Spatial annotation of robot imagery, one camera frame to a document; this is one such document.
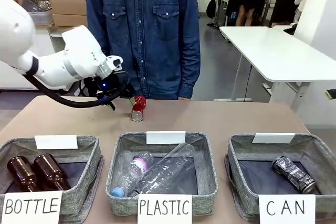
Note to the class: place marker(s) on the large clear plastic bottle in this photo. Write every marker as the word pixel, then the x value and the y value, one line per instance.
pixel 168 169

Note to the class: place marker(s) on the brown glass bottle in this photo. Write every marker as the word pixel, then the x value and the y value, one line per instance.
pixel 51 171
pixel 21 172

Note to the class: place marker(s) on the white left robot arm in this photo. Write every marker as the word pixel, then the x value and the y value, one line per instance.
pixel 52 69

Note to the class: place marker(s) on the white CAN tent card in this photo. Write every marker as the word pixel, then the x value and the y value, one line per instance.
pixel 273 138

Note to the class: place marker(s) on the grey fabric can basket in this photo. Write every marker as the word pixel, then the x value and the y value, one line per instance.
pixel 236 155

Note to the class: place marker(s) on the white desk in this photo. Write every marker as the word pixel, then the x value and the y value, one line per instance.
pixel 275 51

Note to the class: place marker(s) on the BOTTLE paper label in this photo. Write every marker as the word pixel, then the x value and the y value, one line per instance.
pixel 31 207

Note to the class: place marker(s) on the small pink-label plastic bottle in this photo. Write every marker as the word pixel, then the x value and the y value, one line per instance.
pixel 136 165

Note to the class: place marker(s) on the person in denim shirt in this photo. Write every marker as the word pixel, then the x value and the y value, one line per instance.
pixel 141 37

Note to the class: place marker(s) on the white BOTTLE tent card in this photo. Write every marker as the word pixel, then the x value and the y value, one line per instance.
pixel 56 142

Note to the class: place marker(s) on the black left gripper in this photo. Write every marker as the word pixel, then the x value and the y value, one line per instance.
pixel 123 86

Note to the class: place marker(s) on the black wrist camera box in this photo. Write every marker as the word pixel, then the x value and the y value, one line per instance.
pixel 103 89

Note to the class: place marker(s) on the white PLASTIC tent card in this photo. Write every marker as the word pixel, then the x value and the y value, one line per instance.
pixel 166 137

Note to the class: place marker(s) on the flat cardboard box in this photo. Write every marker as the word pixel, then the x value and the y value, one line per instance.
pixel 69 20

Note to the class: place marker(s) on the black bag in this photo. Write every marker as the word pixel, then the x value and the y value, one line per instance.
pixel 211 7

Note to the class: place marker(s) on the crushed black Pepsi can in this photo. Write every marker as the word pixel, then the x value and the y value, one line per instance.
pixel 294 172

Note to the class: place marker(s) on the CAN paper label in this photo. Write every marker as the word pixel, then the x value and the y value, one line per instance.
pixel 286 208

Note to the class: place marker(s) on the grey fabric bottle basket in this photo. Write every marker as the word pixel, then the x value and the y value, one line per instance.
pixel 90 155

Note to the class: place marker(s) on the crushed red can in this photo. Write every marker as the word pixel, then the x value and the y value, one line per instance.
pixel 137 108

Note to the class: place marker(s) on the PLASTIC paper label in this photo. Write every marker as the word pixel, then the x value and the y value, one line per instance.
pixel 164 208

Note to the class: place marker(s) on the person's left hand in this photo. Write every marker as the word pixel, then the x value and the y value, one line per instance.
pixel 184 99

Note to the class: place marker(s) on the grey fabric plastic basket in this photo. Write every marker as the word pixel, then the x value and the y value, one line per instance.
pixel 207 161

